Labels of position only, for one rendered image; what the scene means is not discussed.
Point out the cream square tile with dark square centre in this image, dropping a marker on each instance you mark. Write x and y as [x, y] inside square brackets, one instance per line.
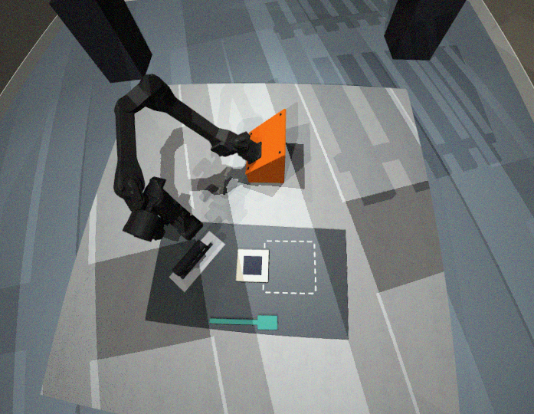
[252, 265]

